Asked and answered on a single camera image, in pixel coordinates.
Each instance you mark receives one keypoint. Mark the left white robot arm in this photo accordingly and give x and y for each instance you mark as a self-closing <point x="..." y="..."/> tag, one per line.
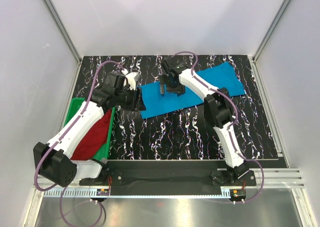
<point x="53" y="160"/>

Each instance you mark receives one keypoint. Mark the left aluminium corner post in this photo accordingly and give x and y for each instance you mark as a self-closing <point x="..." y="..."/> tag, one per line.
<point x="62" y="30"/>

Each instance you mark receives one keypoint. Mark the right aluminium corner post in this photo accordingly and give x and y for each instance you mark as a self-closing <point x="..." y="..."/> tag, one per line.
<point x="275" y="22"/>

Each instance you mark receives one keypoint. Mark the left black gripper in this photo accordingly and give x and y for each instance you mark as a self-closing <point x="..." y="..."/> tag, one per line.
<point x="137" y="104"/>

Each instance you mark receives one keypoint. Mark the aluminium corner post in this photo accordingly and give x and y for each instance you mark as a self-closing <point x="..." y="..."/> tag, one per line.
<point x="62" y="30"/>
<point x="275" y="22"/>

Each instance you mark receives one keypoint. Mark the red t shirt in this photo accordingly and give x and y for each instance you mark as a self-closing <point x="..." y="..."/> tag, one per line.
<point x="92" y="139"/>

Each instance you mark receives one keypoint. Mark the aluminium frame rail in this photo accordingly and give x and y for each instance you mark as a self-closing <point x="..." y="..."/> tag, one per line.
<point x="271" y="176"/>

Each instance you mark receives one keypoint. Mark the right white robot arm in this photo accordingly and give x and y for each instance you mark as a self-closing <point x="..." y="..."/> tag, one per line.
<point x="219" y="112"/>

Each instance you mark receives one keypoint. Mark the blue t shirt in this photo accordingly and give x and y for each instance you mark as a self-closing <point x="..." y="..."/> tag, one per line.
<point x="221" y="76"/>

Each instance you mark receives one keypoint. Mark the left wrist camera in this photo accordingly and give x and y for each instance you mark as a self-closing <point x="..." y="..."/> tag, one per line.
<point x="131" y="79"/>

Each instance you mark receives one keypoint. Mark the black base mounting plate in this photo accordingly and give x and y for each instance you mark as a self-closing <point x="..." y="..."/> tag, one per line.
<point x="194" y="178"/>

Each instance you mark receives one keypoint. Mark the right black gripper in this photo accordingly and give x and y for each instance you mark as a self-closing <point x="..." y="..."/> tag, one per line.
<point x="179" y="92"/>

